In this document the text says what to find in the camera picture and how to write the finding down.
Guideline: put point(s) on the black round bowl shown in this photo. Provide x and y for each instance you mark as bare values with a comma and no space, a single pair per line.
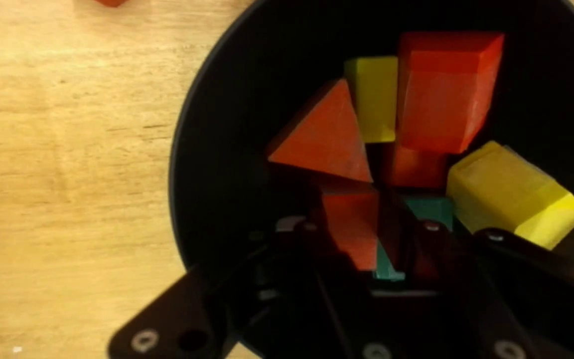
234,131

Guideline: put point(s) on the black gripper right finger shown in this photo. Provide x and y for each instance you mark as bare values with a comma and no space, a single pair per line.
533,305

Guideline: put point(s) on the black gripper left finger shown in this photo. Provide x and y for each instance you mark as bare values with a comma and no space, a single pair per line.
188,311

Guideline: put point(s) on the teal flat block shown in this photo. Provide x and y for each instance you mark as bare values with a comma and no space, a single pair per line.
433,209

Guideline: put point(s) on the dark red block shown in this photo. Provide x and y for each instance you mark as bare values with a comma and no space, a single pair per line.
414,167

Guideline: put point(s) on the red triangular block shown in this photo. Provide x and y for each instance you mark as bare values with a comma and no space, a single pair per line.
328,139

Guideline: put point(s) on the large red rectangular block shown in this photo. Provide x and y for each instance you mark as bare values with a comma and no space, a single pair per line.
447,99

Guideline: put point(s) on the large yellow block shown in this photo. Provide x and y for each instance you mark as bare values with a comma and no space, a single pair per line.
507,191

